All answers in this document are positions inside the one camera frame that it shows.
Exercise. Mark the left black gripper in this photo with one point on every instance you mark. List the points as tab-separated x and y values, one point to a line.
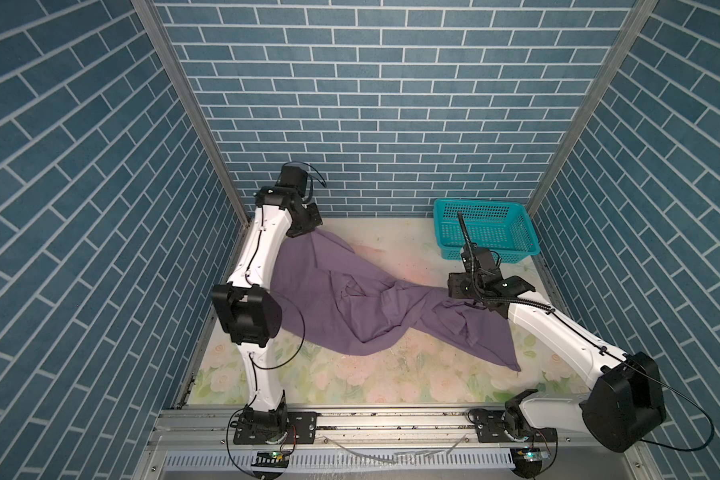
313	220

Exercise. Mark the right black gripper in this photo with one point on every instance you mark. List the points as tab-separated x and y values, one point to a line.
453	284

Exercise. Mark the teal plastic basket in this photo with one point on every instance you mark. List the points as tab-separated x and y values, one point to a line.
503	227

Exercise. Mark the purple trousers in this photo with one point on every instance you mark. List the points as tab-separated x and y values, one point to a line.
340	301

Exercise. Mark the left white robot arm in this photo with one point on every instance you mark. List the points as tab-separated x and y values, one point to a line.
247	310

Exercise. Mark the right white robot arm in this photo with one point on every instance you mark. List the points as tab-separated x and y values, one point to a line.
624	400

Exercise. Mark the right green circuit board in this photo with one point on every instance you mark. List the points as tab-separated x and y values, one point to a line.
528	461

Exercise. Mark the green circuit board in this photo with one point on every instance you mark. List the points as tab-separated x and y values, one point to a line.
271	459
528	461

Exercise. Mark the left green circuit board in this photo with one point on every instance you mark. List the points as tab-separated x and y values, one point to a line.
271	459

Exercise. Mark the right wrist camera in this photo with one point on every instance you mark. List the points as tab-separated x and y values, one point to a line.
478	260

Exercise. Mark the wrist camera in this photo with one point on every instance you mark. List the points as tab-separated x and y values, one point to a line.
295	178
478	260

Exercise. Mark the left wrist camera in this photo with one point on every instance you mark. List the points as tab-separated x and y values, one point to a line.
295	178

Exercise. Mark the left corner metal post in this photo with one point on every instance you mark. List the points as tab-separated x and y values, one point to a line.
157	33

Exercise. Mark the corner metal post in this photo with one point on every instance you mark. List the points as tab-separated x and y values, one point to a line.
633	24
157	33

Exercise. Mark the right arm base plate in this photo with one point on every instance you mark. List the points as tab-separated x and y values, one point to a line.
498	426

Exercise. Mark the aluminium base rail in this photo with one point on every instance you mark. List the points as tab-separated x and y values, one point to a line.
574	455

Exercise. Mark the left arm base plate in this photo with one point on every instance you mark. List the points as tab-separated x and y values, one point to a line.
274	427

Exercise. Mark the white slotted cable duct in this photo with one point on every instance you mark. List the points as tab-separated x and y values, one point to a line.
339	461

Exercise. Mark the right corner metal post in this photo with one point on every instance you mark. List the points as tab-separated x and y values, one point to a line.
633	24

